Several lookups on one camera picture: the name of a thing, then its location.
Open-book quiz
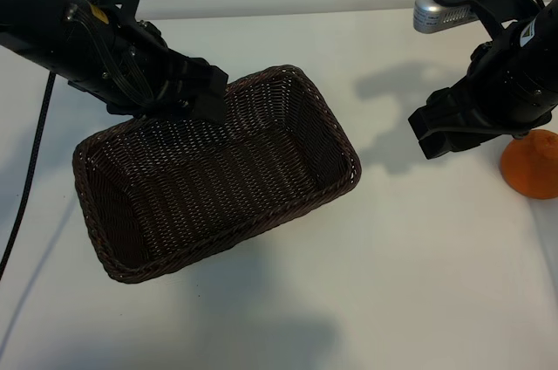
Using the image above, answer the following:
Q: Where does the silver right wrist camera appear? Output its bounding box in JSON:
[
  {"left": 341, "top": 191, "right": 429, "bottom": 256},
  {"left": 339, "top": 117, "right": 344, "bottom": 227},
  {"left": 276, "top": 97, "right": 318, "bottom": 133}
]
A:
[{"left": 412, "top": 0, "right": 477, "bottom": 33}]

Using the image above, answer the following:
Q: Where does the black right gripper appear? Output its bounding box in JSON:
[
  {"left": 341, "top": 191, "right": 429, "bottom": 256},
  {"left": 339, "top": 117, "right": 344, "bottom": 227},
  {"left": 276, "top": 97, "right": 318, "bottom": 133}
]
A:
[{"left": 407, "top": 23, "right": 551, "bottom": 161}]

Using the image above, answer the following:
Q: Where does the orange fruit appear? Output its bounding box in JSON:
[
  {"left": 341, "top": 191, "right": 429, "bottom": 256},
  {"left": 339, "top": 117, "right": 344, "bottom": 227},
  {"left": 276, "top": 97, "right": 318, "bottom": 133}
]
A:
[{"left": 500, "top": 128, "right": 558, "bottom": 200}]

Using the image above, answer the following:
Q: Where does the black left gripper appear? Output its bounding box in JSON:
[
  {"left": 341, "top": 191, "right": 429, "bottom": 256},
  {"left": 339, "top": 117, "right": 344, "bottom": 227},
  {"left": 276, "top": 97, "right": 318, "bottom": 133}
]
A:
[{"left": 103, "top": 19, "right": 230, "bottom": 123}]

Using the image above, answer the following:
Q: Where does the dark brown wicker basket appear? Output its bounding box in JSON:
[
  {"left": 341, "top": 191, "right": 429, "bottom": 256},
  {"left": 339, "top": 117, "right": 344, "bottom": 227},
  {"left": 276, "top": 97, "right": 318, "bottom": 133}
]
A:
[{"left": 72, "top": 64, "right": 363, "bottom": 284}]

